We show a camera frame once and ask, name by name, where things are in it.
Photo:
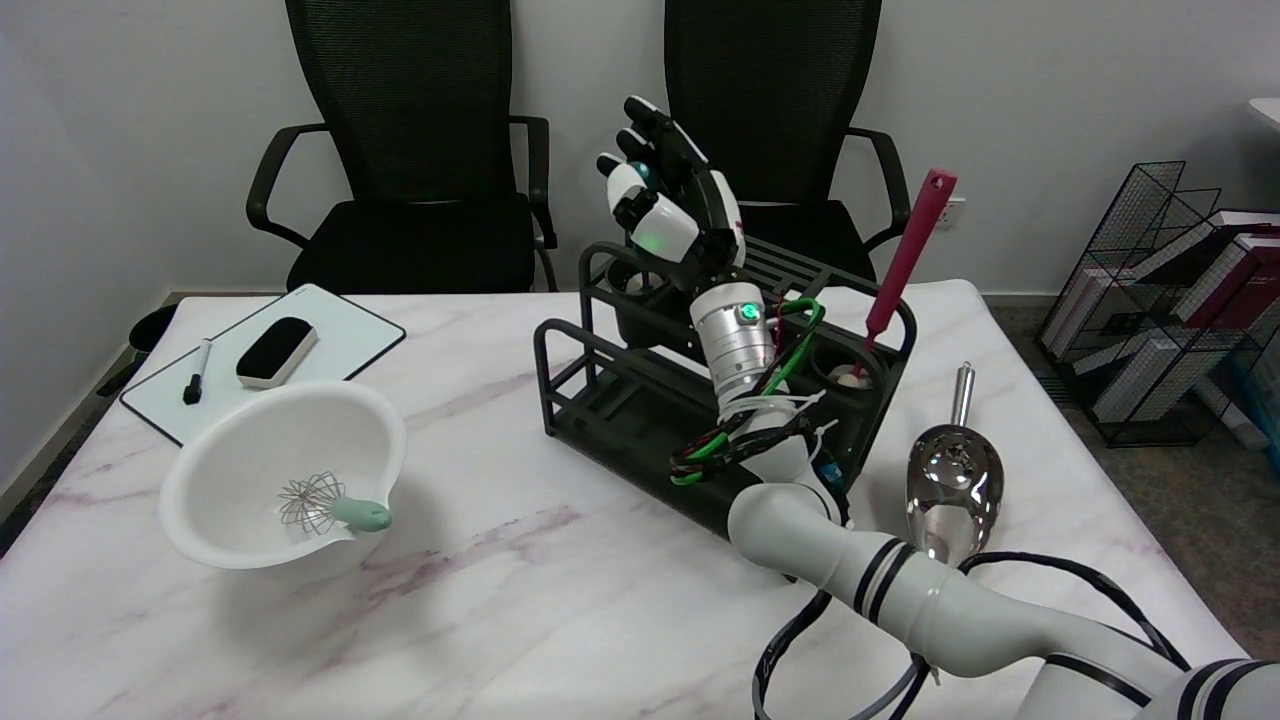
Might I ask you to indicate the black metal dish rack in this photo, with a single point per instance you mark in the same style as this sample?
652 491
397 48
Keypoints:
620 400

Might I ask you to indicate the shiny metal scoop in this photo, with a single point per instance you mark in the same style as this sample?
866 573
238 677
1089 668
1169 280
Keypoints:
955 490

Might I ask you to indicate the white grey book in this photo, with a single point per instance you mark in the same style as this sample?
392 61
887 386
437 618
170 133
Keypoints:
1150 375

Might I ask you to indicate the white wall outlet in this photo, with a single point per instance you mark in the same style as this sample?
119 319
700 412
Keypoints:
957 213

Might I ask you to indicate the blue sponge bottle brush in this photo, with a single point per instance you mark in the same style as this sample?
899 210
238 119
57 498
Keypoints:
640 173

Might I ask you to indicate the maroon hardcover book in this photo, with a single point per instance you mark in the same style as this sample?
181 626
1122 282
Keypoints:
1240 270

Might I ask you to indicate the black round floor object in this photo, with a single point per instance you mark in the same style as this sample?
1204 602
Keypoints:
150 325

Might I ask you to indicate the white furniture corner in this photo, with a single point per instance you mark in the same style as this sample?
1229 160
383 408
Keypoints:
1268 110

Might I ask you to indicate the black mesh office chair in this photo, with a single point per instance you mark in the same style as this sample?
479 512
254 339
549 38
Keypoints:
410 120
790 100

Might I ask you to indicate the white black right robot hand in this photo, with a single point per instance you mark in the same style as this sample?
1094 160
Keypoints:
680 225

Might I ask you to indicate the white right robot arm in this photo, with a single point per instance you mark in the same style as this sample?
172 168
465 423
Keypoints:
900 585

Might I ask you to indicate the black white board eraser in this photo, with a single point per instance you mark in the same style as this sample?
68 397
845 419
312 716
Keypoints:
275 350

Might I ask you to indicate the black whiteboard marker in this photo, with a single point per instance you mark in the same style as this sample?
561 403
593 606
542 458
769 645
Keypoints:
198 372

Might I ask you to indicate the teal book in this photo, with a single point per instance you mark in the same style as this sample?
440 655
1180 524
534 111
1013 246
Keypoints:
1268 400

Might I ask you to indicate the white mixing bowl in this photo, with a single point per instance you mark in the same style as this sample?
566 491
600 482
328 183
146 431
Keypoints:
260 440

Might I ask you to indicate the small white whiteboard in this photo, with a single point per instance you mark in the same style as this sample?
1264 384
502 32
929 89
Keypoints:
340 340

